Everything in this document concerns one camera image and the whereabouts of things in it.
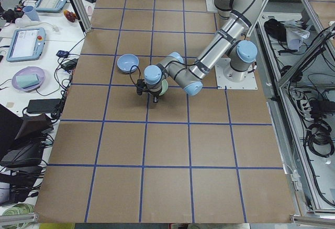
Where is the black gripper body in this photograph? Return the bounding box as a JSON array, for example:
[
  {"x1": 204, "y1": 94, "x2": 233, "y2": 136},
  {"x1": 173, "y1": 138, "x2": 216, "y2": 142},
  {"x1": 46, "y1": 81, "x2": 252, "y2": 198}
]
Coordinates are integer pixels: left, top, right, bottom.
[{"x1": 147, "y1": 84, "x2": 162, "y2": 97}]

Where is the green bowl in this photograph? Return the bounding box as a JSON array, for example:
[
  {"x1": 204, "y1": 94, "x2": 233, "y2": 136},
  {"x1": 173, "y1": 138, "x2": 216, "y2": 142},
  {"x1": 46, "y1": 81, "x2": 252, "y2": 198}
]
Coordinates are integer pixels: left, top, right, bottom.
[{"x1": 159, "y1": 79, "x2": 169, "y2": 96}]

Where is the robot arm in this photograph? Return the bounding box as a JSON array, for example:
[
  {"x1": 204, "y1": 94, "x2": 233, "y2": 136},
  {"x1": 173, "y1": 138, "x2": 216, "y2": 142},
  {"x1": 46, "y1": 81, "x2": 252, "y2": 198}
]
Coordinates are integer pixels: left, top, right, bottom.
[{"x1": 137, "y1": 0, "x2": 263, "y2": 102}]

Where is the blue bowl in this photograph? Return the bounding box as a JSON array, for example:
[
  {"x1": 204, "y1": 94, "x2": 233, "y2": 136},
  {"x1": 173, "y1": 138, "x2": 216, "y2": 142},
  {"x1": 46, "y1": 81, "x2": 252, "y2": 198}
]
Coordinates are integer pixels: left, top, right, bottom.
[{"x1": 117, "y1": 54, "x2": 139, "y2": 73}]

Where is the purple plate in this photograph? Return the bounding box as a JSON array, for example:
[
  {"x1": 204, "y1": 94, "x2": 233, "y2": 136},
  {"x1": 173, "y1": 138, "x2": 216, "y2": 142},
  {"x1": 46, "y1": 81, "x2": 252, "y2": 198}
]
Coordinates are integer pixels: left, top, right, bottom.
[{"x1": 12, "y1": 66, "x2": 46, "y2": 91}]

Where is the green sponge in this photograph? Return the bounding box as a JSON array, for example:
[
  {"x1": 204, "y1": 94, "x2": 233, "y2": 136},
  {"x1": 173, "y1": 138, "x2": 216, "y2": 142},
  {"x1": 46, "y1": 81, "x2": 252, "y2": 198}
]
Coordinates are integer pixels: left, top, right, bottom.
[{"x1": 15, "y1": 74, "x2": 40, "y2": 88}]

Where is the teach pendant near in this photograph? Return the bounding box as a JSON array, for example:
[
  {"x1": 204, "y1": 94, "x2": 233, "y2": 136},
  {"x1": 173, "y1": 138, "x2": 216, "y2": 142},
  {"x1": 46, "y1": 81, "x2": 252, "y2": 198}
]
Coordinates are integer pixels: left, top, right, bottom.
[{"x1": 6, "y1": 28, "x2": 46, "y2": 62}]

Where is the teach pendant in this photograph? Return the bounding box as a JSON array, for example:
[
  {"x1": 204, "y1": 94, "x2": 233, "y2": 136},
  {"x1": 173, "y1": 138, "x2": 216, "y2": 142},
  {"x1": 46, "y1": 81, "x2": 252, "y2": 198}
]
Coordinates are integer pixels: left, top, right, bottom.
[
  {"x1": 35, "y1": 0, "x2": 67, "y2": 13},
  {"x1": 6, "y1": 28, "x2": 46, "y2": 62}
]

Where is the teach pendant far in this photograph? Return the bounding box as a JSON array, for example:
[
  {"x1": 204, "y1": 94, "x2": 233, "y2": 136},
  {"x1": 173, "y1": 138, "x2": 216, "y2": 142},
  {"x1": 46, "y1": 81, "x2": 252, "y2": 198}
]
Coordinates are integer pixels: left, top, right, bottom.
[{"x1": 35, "y1": 0, "x2": 67, "y2": 13}]

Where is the blue plastic cup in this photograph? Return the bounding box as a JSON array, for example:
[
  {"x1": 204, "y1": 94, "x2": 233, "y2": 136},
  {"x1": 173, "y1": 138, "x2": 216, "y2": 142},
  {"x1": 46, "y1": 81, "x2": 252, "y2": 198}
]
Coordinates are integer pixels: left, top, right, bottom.
[{"x1": 23, "y1": 5, "x2": 40, "y2": 21}]

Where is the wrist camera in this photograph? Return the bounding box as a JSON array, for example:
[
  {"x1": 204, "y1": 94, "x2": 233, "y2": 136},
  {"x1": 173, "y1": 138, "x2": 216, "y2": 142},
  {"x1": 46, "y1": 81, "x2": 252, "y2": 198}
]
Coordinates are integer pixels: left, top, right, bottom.
[{"x1": 136, "y1": 79, "x2": 147, "y2": 96}]

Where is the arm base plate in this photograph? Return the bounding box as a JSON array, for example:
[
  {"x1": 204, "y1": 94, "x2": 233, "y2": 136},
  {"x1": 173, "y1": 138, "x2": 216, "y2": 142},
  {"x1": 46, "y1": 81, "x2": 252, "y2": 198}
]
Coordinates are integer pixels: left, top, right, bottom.
[
  {"x1": 215, "y1": 58, "x2": 258, "y2": 90},
  {"x1": 205, "y1": 0, "x2": 217, "y2": 13}
]

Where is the aluminium frame post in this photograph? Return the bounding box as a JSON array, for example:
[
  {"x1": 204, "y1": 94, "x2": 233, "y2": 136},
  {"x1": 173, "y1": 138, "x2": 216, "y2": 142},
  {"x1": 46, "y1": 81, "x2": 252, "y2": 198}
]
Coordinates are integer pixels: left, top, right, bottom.
[{"x1": 70, "y1": 0, "x2": 92, "y2": 33}]

